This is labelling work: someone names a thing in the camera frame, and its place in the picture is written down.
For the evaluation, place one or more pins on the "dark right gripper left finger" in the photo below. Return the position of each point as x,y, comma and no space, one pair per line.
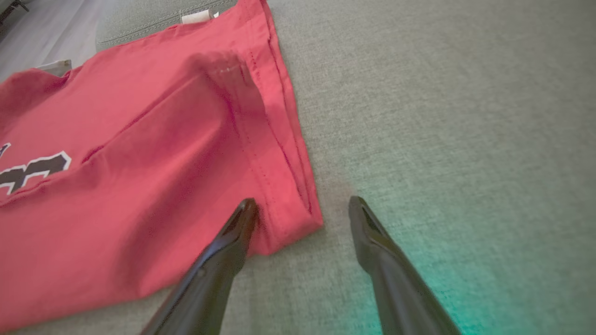
209,284

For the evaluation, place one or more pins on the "grey stitched sofa seat cushion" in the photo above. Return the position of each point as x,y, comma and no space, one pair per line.
139,21

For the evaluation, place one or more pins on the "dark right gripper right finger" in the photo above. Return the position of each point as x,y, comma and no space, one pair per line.
400,293

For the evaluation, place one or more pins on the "large grey fabric sofa seat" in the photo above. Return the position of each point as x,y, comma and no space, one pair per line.
442,116

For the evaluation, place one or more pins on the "red jersey with black number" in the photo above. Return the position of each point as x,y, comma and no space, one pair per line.
139,186

